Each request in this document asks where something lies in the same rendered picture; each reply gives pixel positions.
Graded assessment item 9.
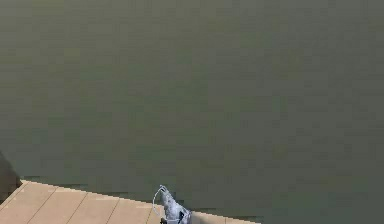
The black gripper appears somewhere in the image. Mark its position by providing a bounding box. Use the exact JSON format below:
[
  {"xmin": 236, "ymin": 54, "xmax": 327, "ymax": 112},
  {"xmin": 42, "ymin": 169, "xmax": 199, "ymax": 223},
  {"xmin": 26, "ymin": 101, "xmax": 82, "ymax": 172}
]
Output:
[{"xmin": 151, "ymin": 185, "xmax": 193, "ymax": 224}]

